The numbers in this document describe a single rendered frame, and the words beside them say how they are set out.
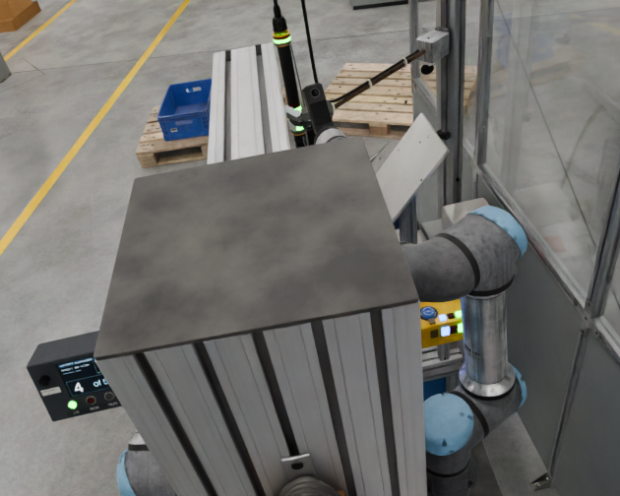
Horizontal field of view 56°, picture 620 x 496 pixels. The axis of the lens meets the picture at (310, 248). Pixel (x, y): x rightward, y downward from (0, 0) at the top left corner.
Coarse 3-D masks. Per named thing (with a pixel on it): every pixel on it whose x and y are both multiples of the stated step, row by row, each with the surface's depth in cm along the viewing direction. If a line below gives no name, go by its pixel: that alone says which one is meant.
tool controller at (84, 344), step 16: (80, 336) 160; (96, 336) 158; (48, 352) 155; (64, 352) 153; (80, 352) 152; (32, 368) 151; (48, 368) 151; (64, 368) 152; (80, 368) 152; (96, 368) 153; (48, 384) 152; (64, 384) 154; (96, 384) 155; (48, 400) 155; (64, 400) 156; (80, 400) 156; (96, 400) 157; (112, 400) 158; (64, 416) 158
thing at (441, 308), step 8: (424, 304) 171; (432, 304) 170; (440, 304) 170; (448, 304) 169; (456, 304) 169; (440, 312) 168; (448, 312) 167; (424, 320) 166; (440, 320) 165; (448, 320) 165; (456, 320) 165; (424, 328) 164; (432, 328) 165; (440, 328) 165; (424, 336) 166; (440, 336) 167; (448, 336) 168; (456, 336) 169; (424, 344) 169; (432, 344) 169
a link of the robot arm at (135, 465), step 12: (132, 444) 125; (144, 444) 123; (120, 456) 126; (132, 456) 124; (144, 456) 123; (120, 468) 124; (132, 468) 123; (144, 468) 122; (156, 468) 122; (120, 480) 123; (132, 480) 122; (144, 480) 122; (156, 480) 121; (120, 492) 123; (132, 492) 122; (144, 492) 122; (156, 492) 121; (168, 492) 121
